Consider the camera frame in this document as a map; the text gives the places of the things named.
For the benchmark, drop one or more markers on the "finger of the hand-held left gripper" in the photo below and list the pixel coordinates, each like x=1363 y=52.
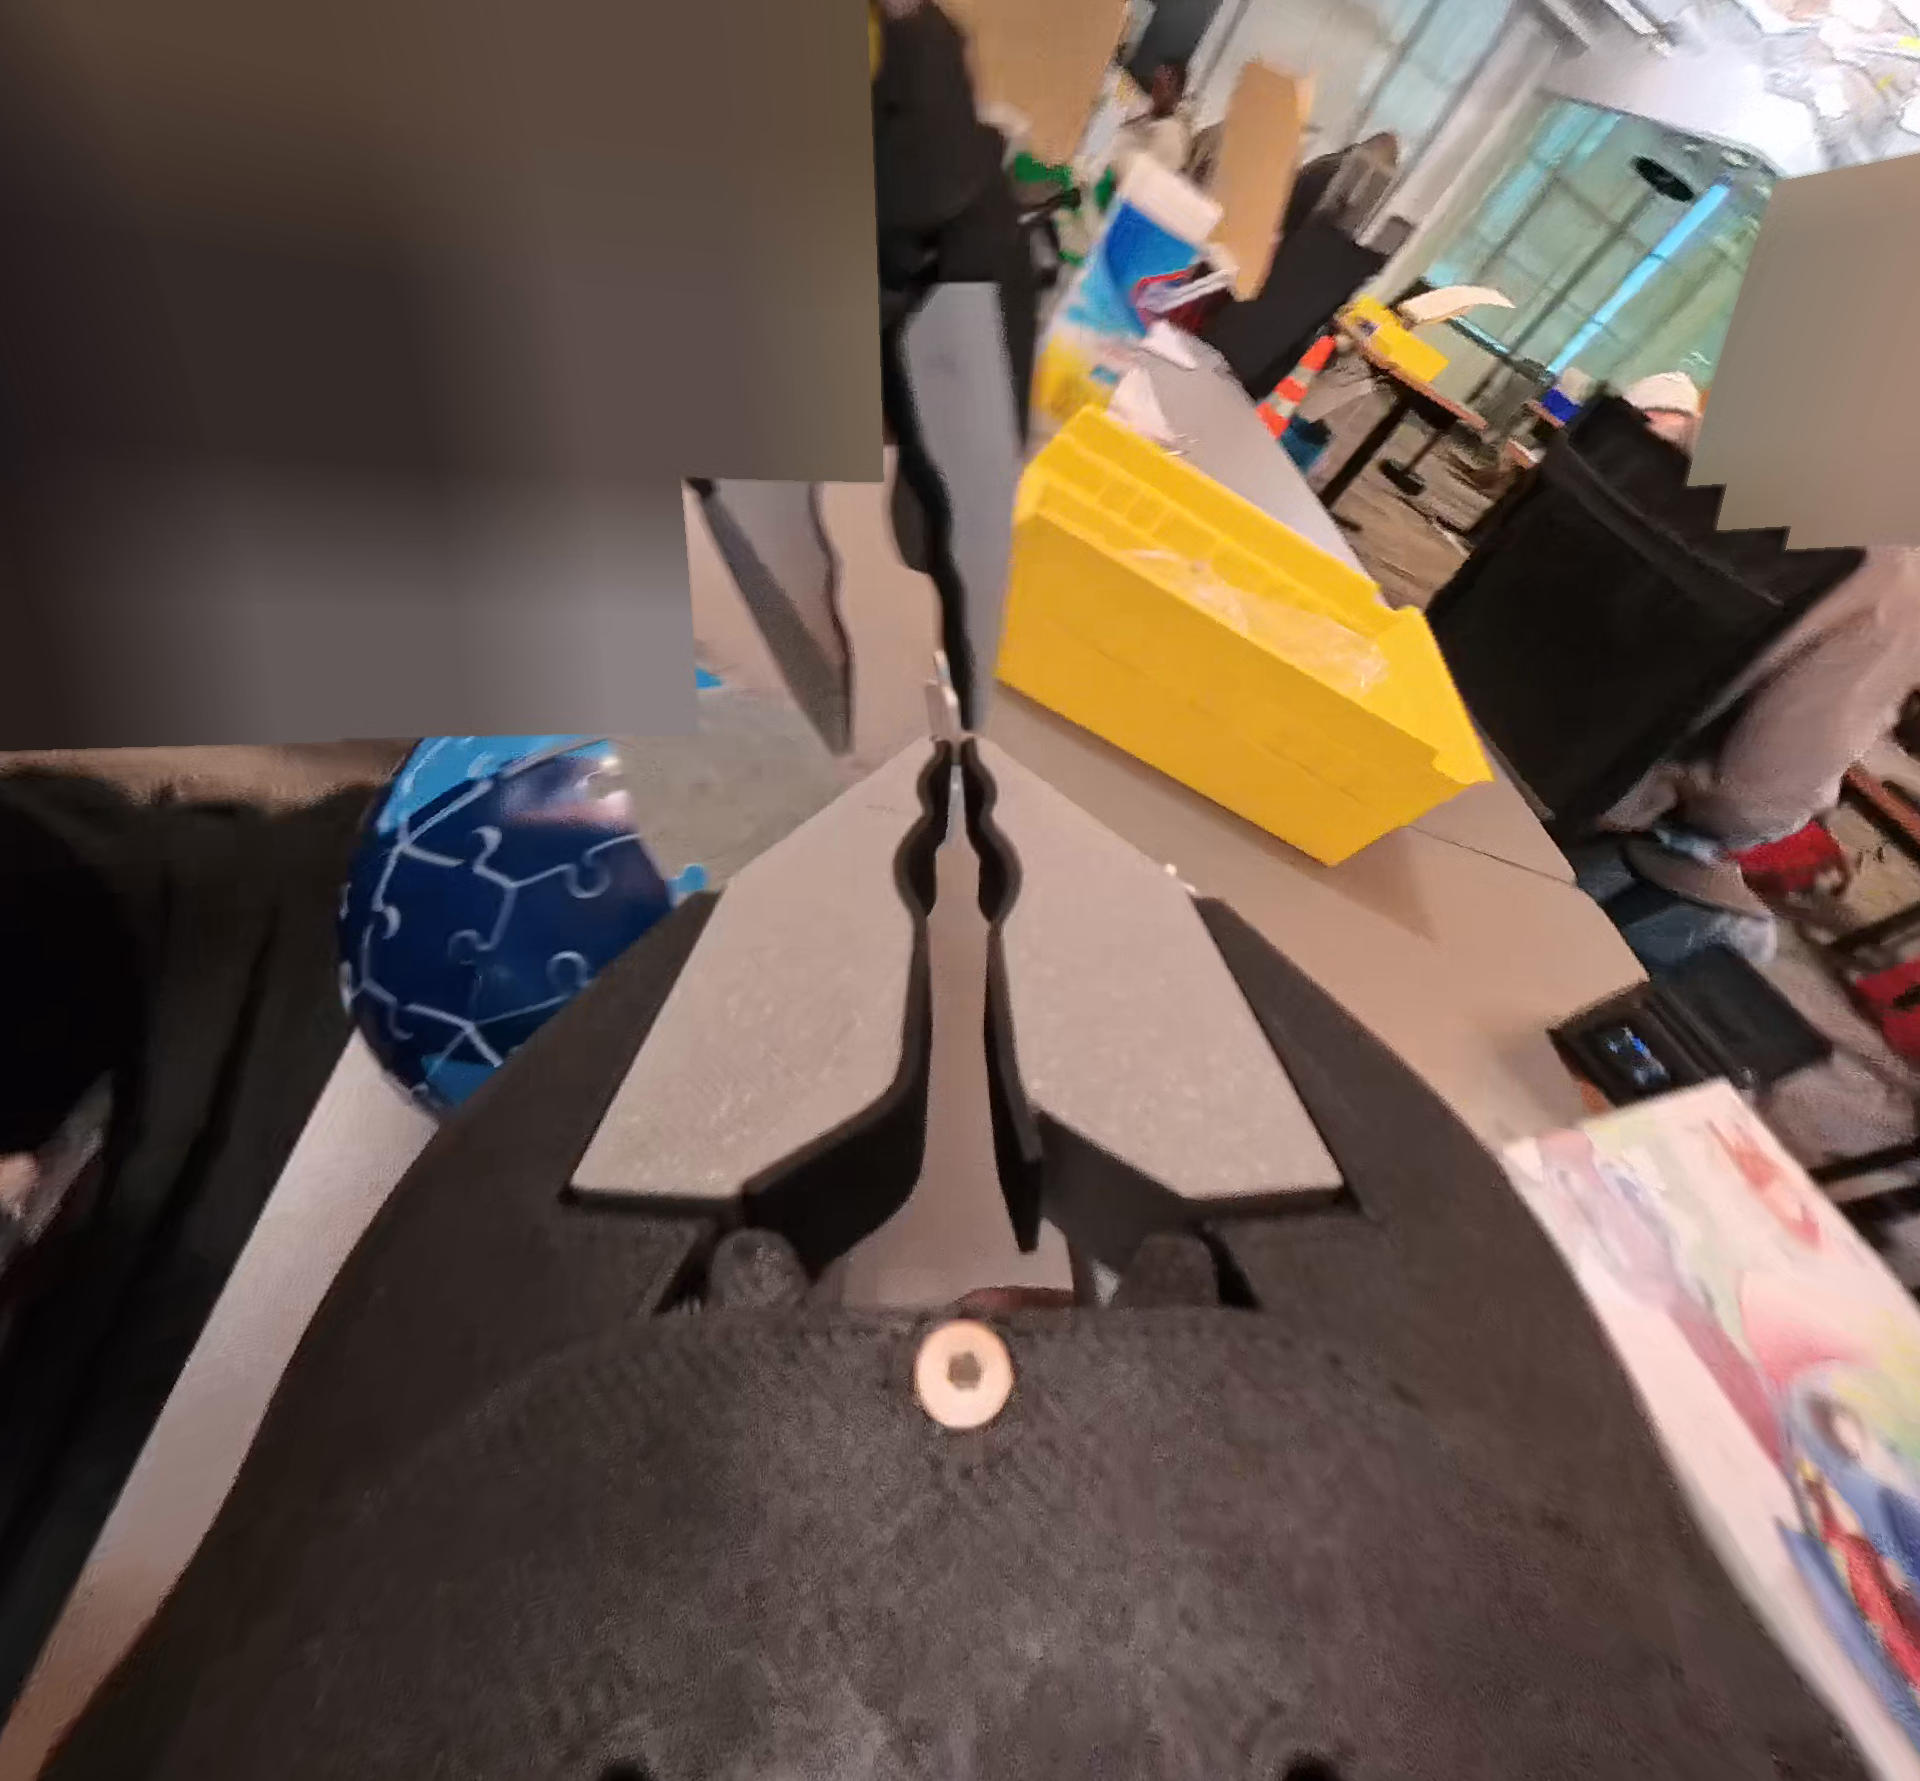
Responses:
x=975 y=431
x=779 y=582

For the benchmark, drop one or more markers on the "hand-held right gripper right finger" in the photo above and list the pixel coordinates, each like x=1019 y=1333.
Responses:
x=1141 y=1031

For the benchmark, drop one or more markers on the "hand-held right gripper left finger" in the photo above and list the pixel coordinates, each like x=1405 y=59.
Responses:
x=779 y=1031

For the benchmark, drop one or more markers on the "blue puzzle ball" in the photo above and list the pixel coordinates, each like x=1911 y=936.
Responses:
x=481 y=911

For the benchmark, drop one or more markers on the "cartoon printed puzzle box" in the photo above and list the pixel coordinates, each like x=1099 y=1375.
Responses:
x=1726 y=1333

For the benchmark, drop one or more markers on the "wooden panel stand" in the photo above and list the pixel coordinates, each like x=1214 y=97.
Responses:
x=1035 y=10
x=1264 y=177

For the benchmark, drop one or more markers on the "white blue wipes canister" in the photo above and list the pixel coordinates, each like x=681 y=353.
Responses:
x=1124 y=282

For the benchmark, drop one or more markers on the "orange traffic cone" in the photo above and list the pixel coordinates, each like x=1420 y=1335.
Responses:
x=1302 y=387

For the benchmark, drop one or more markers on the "yellow plastic bin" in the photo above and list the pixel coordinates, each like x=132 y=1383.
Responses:
x=1201 y=700

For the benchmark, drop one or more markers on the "clear plastic bag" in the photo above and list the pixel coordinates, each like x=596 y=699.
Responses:
x=1290 y=626

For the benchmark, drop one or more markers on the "small yellow tray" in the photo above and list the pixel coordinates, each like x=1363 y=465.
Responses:
x=1396 y=342

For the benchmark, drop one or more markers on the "wooden desk with black legs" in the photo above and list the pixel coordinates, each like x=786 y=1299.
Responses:
x=1409 y=401

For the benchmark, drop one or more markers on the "black mesh office chair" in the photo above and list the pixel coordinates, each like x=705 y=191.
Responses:
x=1620 y=612

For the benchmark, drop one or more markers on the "red bag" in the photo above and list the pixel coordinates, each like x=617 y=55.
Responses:
x=1793 y=868

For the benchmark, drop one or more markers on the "black floor lamp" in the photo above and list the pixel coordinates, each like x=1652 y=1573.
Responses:
x=1668 y=177

